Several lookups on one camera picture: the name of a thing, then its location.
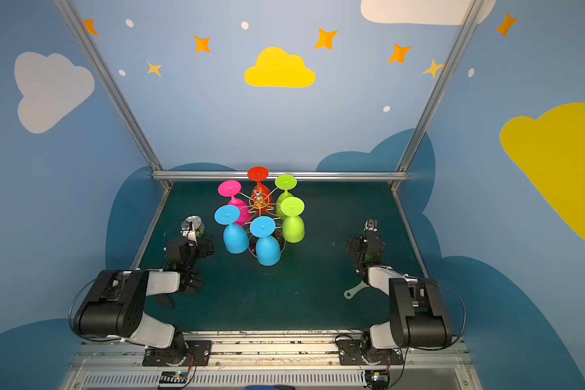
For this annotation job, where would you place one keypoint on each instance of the left circuit board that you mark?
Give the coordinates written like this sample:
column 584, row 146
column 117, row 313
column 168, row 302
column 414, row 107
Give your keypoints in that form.
column 173, row 379

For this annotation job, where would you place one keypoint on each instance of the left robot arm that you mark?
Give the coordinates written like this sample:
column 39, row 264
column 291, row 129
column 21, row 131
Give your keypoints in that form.
column 114, row 307

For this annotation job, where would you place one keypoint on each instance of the back aluminium frame bar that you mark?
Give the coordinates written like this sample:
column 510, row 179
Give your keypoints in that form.
column 302, row 176

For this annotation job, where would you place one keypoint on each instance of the aluminium mounting rail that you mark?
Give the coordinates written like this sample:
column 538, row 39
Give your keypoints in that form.
column 280, row 359

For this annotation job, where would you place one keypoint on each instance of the gold wire wine glass rack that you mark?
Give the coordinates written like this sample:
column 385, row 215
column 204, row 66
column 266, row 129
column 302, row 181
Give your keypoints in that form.
column 268, row 212

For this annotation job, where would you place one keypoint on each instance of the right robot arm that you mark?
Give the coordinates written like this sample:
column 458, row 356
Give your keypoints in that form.
column 417, row 314

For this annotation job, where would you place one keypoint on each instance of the silver tin can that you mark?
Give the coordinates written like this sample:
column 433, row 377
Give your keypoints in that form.
column 192, row 227

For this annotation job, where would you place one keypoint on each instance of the blue wine glass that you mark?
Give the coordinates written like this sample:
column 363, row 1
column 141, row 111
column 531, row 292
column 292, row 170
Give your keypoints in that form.
column 235, row 237
column 267, row 247

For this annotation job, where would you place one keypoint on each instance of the green wine glass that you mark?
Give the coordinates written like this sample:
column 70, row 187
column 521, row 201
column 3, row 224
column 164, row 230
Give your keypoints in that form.
column 293, row 227
column 285, row 183

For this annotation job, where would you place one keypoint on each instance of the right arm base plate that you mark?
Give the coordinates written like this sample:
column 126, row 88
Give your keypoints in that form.
column 353, row 352

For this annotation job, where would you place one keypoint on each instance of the red wine glass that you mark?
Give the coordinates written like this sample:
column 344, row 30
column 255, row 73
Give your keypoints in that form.
column 258, row 183

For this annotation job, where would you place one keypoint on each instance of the right circuit board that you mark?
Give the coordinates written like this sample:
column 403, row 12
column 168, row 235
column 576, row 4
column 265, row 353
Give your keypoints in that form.
column 376, row 380

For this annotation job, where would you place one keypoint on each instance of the circuit board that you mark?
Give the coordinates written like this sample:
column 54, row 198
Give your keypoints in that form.
column 376, row 380
column 173, row 379

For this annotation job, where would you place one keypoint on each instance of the yellow black work glove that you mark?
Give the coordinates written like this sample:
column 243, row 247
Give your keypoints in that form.
column 188, row 285

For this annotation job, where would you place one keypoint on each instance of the right aluminium frame post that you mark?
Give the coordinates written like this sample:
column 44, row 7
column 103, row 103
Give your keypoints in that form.
column 455, row 53

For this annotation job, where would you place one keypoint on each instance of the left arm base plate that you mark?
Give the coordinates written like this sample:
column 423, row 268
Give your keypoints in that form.
column 196, row 353

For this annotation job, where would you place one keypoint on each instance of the left aluminium frame post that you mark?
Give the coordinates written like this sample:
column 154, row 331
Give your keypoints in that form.
column 84, row 38

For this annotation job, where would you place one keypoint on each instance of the aluminium frame post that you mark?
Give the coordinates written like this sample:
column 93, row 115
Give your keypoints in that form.
column 455, row 53
column 84, row 38

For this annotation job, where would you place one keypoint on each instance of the pink wine glass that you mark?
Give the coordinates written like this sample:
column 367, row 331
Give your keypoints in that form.
column 230, row 189

